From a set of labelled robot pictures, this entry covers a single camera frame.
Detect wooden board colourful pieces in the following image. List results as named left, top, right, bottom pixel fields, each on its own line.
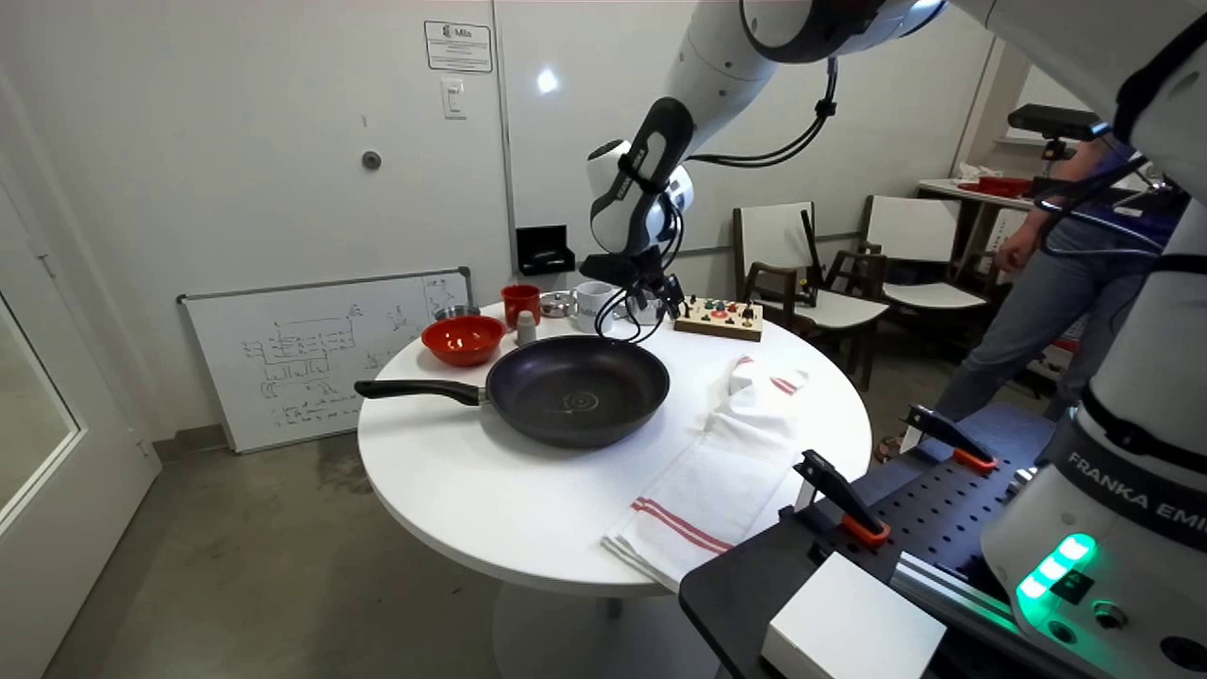
left=667, top=296, right=770, bottom=349

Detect black frying pan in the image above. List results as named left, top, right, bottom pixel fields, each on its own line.
left=352, top=331, right=674, bottom=453

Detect black wall tray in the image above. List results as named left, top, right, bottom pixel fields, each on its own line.
left=512, top=224, right=581, bottom=281

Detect wooden shelf unit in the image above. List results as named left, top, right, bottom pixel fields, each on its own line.
left=918, top=169, right=1049, bottom=267

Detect white box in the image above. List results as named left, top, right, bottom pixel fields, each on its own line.
left=760, top=551, right=951, bottom=679

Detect black camera on stand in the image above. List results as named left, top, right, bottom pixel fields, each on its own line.
left=1006, top=101, right=1112, bottom=161

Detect wall mounted whiteboard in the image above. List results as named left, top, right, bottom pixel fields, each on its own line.
left=491, top=0, right=997, bottom=271

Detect white chair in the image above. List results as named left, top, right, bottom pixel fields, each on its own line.
left=733, top=199, right=889, bottom=383
left=861, top=194, right=997, bottom=383

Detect white wall switch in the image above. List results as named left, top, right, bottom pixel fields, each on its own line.
left=438, top=74, right=470, bottom=123

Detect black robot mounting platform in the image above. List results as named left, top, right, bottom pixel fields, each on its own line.
left=674, top=399, right=1098, bottom=679

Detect white mug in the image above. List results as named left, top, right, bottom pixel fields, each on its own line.
left=569, top=281, right=620, bottom=337

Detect black clamp orange tip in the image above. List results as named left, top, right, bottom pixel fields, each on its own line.
left=794, top=450, right=899, bottom=551
left=902, top=405, right=1004, bottom=478

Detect red bowl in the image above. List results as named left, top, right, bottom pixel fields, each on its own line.
left=419, top=315, right=509, bottom=370

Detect framed wall sign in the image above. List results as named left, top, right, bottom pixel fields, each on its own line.
left=424, top=17, right=499, bottom=74

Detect white towel red stripes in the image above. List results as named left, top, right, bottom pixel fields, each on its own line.
left=597, top=354, right=815, bottom=598

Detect seated person blue jeans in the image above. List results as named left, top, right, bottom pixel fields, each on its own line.
left=899, top=137, right=1193, bottom=458

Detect white door with window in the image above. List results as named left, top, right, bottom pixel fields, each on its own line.
left=0, top=185, right=166, bottom=679

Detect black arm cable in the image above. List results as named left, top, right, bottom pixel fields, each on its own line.
left=594, top=53, right=846, bottom=349

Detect aluminium rail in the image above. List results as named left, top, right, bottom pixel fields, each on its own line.
left=889, top=551, right=1108, bottom=679

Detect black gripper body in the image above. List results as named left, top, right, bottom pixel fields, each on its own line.
left=577, top=244, right=667, bottom=300

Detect red mug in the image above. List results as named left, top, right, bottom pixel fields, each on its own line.
left=499, top=284, right=547, bottom=331

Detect leaning framed whiteboard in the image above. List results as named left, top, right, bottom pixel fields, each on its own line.
left=176, top=263, right=475, bottom=458

